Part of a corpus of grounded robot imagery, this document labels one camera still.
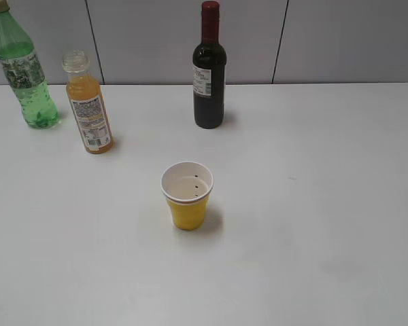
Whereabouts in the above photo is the green plastic soda bottle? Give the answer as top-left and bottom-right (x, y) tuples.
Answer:
(0, 1), (58, 129)

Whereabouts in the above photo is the orange juice bottle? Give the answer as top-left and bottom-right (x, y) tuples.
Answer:
(62, 50), (114, 154)

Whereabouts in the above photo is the dark red wine bottle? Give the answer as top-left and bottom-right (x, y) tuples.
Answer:
(192, 1), (227, 129)

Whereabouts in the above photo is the yellow paper cup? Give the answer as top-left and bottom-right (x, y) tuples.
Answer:
(160, 162), (214, 230)

